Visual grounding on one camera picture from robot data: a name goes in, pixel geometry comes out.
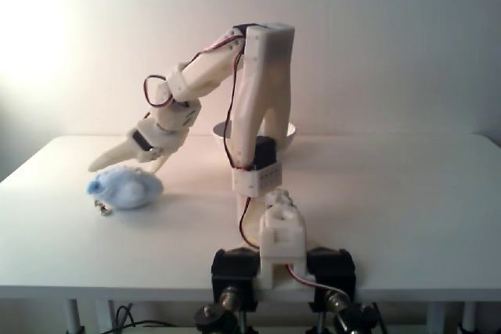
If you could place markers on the black table clamp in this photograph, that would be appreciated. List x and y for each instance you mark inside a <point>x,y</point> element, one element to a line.
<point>332,271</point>
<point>235,271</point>

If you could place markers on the white ceramic bowl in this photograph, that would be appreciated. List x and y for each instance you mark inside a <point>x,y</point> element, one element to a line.
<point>218,133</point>

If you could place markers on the skyblue plush elephant doll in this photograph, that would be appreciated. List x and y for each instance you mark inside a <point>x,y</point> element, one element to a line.
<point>125,189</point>

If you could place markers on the white table leg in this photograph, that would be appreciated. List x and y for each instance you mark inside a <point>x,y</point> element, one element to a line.
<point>468,318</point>
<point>71,316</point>
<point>436,318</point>
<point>103,318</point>

